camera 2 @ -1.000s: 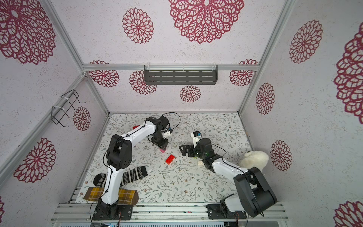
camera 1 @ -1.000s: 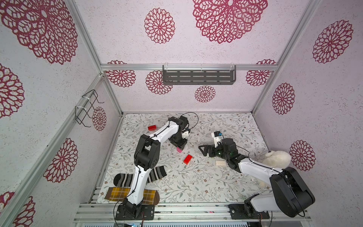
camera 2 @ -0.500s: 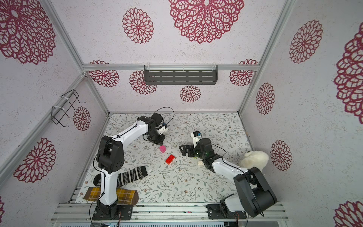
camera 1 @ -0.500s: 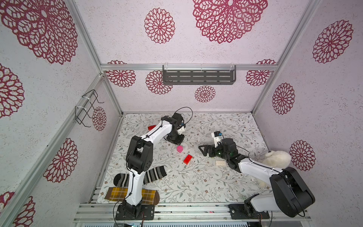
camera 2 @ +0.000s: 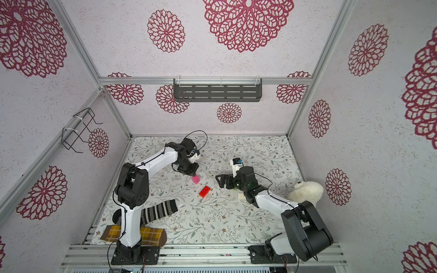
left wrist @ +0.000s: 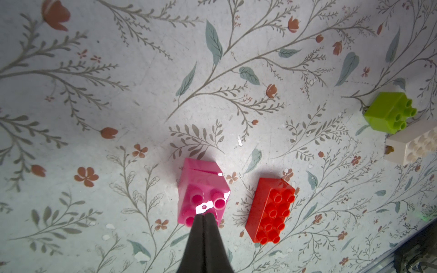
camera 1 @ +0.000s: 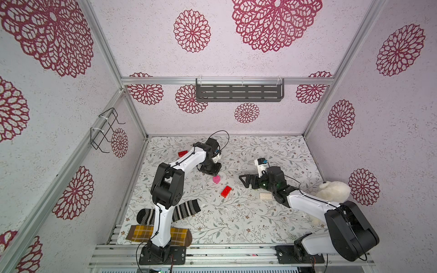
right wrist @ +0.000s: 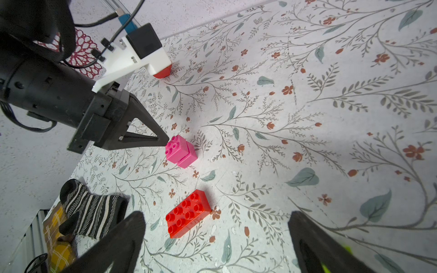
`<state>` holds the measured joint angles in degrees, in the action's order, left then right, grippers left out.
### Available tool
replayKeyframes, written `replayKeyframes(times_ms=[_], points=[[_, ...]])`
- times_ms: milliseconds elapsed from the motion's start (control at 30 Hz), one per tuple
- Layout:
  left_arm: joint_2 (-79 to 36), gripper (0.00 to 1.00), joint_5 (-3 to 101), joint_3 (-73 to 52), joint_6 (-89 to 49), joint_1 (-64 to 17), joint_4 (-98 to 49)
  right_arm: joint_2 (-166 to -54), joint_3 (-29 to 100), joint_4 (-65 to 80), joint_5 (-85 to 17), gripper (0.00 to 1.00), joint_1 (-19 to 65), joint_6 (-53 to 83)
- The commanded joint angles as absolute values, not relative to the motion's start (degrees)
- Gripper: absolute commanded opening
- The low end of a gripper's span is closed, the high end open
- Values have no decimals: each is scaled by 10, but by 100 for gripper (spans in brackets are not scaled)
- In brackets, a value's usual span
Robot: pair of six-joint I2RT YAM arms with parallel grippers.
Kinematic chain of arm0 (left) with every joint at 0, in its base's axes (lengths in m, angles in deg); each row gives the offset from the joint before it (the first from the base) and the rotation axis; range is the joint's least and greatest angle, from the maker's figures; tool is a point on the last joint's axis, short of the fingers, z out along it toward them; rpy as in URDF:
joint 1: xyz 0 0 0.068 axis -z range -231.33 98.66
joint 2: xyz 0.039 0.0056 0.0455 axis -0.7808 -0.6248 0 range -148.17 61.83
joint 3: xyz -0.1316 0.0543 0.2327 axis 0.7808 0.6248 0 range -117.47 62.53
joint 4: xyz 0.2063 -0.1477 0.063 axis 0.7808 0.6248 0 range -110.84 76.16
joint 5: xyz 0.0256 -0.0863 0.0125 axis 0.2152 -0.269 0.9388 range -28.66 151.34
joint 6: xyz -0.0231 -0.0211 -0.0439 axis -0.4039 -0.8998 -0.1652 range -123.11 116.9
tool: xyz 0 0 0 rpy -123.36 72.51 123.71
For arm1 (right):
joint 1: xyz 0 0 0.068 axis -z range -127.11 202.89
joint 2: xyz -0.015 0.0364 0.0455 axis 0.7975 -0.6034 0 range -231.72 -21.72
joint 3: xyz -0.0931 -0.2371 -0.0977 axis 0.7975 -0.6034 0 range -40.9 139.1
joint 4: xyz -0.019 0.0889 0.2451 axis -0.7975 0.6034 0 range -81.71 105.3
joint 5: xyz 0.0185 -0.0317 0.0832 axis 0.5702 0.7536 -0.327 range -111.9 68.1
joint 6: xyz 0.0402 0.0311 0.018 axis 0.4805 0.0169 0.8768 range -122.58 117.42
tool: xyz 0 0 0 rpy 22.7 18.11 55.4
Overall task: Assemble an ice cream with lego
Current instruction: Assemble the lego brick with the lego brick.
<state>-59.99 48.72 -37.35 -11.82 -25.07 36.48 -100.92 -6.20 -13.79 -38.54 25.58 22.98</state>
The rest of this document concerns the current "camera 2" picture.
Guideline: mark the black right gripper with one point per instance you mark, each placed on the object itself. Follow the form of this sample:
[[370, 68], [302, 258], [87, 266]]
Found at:
[[229, 181]]

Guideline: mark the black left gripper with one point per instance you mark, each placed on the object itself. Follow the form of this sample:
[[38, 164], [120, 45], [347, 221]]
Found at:
[[192, 172]]

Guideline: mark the pink lego brick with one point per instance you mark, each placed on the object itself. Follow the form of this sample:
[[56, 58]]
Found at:
[[196, 179]]

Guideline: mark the red lego brick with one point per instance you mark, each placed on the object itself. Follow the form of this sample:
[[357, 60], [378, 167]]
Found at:
[[203, 193]]

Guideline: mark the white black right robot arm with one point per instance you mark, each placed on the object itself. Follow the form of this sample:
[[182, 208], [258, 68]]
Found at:
[[306, 234]]

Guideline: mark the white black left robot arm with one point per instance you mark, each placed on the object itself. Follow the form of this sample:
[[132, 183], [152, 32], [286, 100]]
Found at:
[[132, 189]]

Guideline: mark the black white striped sock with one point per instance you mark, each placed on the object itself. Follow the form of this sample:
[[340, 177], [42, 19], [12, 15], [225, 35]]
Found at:
[[144, 216]]

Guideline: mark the white plush toy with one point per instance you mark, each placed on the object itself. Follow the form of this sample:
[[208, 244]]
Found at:
[[306, 191]]

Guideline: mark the yellow brown plaid sock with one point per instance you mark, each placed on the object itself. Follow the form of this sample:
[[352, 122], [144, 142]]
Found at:
[[150, 236]]

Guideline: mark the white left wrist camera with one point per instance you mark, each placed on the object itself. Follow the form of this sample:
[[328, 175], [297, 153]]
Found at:
[[194, 156]]

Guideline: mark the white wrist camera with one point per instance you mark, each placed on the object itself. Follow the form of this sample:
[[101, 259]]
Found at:
[[236, 164], [194, 156]]

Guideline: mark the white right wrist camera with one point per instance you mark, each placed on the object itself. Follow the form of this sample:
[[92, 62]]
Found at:
[[236, 164]]

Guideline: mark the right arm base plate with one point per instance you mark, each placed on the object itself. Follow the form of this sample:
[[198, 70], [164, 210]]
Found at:
[[259, 254]]

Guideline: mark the dark grey wall shelf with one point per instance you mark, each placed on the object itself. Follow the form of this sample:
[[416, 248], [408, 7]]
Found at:
[[219, 91]]

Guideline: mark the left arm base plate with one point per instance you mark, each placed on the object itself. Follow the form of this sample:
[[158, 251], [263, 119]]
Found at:
[[138, 255]]

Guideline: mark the black wire wall rack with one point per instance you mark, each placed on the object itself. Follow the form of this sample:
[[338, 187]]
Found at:
[[71, 135]]

